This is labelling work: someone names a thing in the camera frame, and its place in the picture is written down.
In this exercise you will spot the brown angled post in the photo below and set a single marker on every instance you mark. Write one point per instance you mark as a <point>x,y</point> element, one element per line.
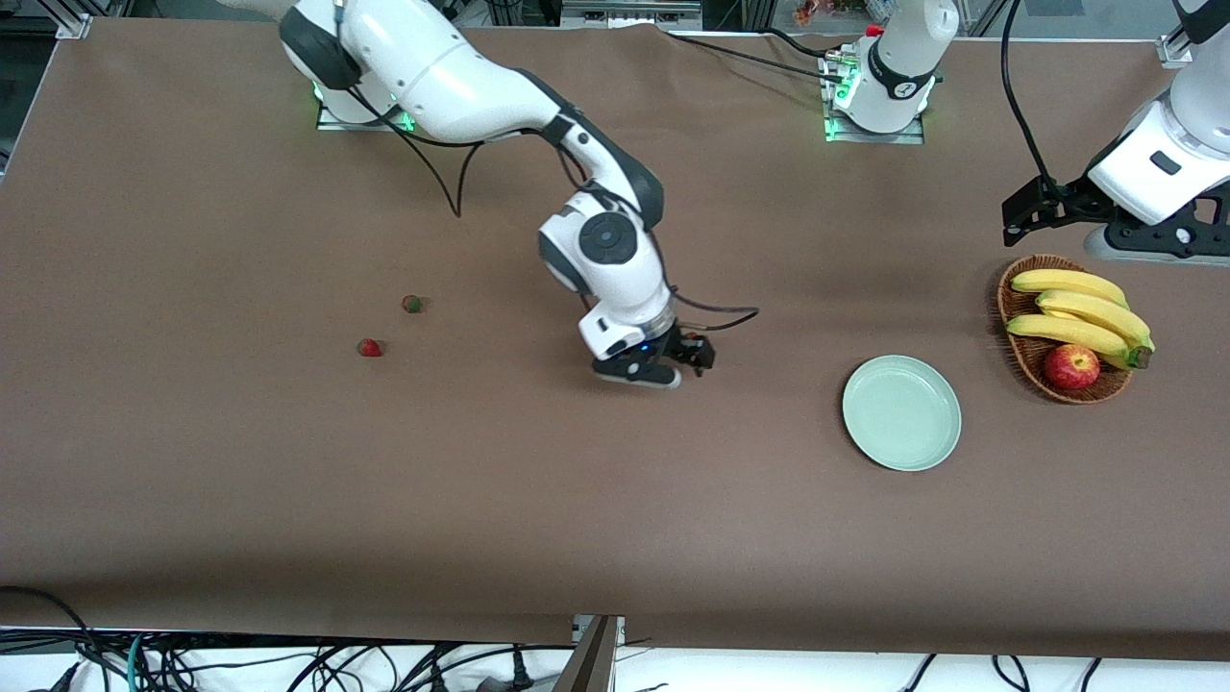
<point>588,668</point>

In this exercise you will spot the black power plug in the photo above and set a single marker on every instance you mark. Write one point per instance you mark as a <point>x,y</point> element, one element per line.
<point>520,678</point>

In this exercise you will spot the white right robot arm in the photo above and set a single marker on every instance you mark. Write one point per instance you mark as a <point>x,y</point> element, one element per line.
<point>452,77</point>

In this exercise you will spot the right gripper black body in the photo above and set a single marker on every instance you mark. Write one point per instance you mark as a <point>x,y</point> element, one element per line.
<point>684,347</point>

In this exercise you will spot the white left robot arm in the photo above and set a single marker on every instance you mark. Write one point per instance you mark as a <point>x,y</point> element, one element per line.
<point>898,58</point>

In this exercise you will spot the grey metal rail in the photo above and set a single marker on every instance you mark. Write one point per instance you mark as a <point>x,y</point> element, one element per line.
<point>625,13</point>

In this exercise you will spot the brown wicker basket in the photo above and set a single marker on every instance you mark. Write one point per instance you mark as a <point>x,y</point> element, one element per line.
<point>1020,351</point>

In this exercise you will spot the pale green round plate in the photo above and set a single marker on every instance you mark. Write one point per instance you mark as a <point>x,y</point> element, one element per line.
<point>901,413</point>

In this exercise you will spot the brown table cover sheet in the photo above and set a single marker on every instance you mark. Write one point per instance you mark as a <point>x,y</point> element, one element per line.
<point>288,481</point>

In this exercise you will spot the red apple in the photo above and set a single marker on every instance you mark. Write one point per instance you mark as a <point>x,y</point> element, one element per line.
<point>1071,367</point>

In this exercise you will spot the silver metal bracket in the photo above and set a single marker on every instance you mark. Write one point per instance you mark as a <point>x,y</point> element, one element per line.
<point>580,630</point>

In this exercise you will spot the red green toy strawberry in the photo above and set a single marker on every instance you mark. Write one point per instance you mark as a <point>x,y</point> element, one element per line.
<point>370,347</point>
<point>412,304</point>

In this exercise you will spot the yellow banana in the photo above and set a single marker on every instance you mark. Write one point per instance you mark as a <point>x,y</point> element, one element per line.
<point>1067,281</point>
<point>1095,308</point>
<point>1057,330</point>

